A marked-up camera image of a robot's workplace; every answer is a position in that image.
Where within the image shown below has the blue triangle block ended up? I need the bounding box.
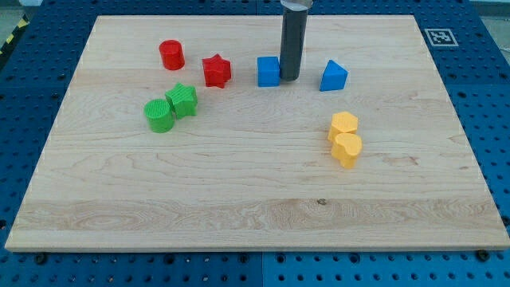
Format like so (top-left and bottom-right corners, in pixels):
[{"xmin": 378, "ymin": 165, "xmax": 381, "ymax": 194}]
[{"xmin": 320, "ymin": 60, "xmax": 348, "ymax": 92}]

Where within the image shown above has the blue cube block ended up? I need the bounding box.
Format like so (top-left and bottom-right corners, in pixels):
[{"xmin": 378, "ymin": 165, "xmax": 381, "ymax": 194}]
[{"xmin": 257, "ymin": 56, "xmax": 280, "ymax": 87}]

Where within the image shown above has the light wooden board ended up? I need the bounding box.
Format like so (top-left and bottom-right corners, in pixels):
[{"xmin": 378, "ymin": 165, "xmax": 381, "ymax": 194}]
[{"xmin": 6, "ymin": 15, "xmax": 509, "ymax": 252}]

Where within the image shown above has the red star block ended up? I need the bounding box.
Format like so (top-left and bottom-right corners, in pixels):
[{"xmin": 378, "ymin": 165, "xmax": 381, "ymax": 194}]
[{"xmin": 202, "ymin": 53, "xmax": 231, "ymax": 88}]

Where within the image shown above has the green star block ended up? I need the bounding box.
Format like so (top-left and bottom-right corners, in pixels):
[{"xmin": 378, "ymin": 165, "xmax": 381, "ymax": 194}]
[{"xmin": 165, "ymin": 82, "xmax": 198, "ymax": 119}]

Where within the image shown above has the yellow hexagon block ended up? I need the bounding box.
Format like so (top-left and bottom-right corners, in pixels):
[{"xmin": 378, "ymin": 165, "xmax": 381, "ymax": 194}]
[{"xmin": 328, "ymin": 112, "xmax": 359, "ymax": 142}]

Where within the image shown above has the yellow heart block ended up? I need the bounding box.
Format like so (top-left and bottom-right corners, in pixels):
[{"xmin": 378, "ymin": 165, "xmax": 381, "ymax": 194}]
[{"xmin": 331, "ymin": 133, "xmax": 363, "ymax": 169}]

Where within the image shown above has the green cylinder block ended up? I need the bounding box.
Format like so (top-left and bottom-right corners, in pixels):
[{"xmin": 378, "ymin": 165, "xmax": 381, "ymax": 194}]
[{"xmin": 143, "ymin": 99, "xmax": 175, "ymax": 133}]

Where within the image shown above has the red cylinder block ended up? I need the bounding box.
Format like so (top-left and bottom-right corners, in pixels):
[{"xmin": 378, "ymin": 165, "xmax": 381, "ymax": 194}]
[{"xmin": 159, "ymin": 39, "xmax": 185, "ymax": 70}]

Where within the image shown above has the dark grey cylindrical pointer tool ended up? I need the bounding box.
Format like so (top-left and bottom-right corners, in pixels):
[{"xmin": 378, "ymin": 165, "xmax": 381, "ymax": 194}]
[{"xmin": 280, "ymin": 0, "xmax": 313, "ymax": 81}]

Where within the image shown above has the white fiducial marker tag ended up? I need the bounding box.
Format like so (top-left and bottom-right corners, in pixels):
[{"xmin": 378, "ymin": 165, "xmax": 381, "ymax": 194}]
[{"xmin": 425, "ymin": 28, "xmax": 458, "ymax": 47}]

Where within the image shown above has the yellow black hazard tape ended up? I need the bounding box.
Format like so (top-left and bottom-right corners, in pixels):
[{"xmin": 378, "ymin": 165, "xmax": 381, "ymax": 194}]
[{"xmin": 1, "ymin": 14, "xmax": 29, "ymax": 57}]

